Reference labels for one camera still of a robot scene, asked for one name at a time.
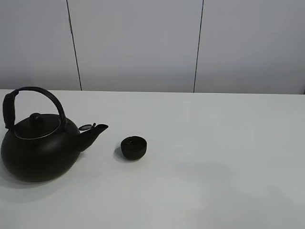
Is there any small black teacup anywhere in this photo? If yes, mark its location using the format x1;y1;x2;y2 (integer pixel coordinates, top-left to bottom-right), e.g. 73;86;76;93
121;136;147;160

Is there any black teapot with handle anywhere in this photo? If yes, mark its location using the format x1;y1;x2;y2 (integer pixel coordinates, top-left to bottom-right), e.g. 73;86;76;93
0;86;109;183

